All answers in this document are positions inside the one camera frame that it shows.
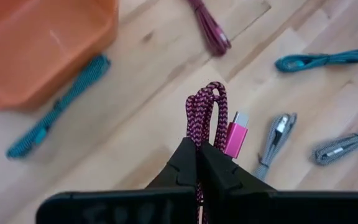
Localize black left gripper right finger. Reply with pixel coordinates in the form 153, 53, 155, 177
198, 141, 358, 224

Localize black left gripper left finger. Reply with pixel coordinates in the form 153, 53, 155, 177
35, 136, 198, 224

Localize pink braided USB cable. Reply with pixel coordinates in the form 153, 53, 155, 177
186, 0, 232, 58
185, 81, 250, 224

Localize teal braided USB cable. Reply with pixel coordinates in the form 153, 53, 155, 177
274, 49, 358, 73
6, 54, 111, 159

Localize orange plastic bin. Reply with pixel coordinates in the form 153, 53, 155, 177
0, 0, 120, 112

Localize grey braided USB cable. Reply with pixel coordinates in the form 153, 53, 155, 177
310, 119, 358, 166
252, 112, 298, 182

